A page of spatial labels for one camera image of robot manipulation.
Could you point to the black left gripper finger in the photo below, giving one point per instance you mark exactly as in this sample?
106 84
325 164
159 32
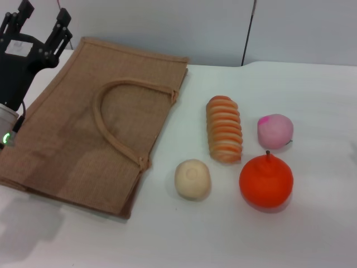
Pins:
60 36
16 21

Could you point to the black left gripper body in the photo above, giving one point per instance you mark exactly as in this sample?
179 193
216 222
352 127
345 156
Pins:
16 67

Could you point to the brown woven handbag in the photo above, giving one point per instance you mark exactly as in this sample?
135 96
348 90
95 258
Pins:
69 125

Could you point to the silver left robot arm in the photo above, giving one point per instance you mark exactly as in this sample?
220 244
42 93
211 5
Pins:
6 120

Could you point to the round beige egg yolk pastry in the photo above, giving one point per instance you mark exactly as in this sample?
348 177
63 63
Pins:
192 180

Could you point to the orange striped spiral bread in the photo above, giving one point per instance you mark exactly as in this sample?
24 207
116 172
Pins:
224 128

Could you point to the pink peach bun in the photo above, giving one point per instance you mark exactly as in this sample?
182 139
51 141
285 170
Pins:
274 131

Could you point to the orange persimmon with stem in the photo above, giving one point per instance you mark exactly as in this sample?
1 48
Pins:
266 181

